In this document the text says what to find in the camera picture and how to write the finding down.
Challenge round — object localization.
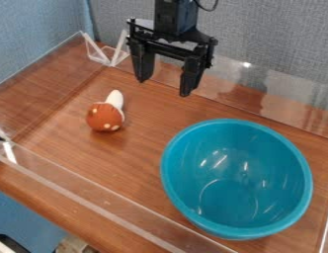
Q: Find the blue plastic bowl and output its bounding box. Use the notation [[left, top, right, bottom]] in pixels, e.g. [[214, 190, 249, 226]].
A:
[[160, 119, 313, 240]]

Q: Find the clear acrylic back panel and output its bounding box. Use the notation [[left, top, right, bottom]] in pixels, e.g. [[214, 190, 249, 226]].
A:
[[88, 31, 328, 141]]

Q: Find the clear acrylic corner bracket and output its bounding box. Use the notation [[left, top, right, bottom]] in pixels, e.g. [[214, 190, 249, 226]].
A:
[[82, 30, 130, 67]]

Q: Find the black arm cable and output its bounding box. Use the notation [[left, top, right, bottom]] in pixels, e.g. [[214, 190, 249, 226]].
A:
[[191, 0, 219, 13]]

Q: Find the clear acrylic left panel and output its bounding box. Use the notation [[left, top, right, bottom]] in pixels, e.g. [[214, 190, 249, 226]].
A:
[[0, 31, 106, 141]]

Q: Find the clear acrylic panel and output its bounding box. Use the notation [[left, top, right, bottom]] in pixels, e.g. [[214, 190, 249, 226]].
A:
[[0, 128, 238, 253], [0, 31, 106, 141], [88, 31, 328, 141]]

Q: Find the red toy mushroom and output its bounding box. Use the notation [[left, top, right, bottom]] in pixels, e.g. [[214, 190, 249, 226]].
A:
[[86, 90, 124, 131]]

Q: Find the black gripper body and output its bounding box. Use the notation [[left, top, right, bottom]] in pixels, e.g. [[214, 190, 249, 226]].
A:
[[127, 17, 218, 68]]

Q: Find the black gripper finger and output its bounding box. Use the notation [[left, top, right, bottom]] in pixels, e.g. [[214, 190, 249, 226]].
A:
[[128, 39, 155, 83], [179, 56, 205, 97]]

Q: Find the clear acrylic front panel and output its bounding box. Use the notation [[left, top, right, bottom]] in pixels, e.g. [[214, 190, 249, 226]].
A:
[[0, 128, 238, 253]]

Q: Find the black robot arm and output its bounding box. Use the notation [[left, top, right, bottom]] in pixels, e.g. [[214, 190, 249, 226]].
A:
[[127, 0, 218, 97]]

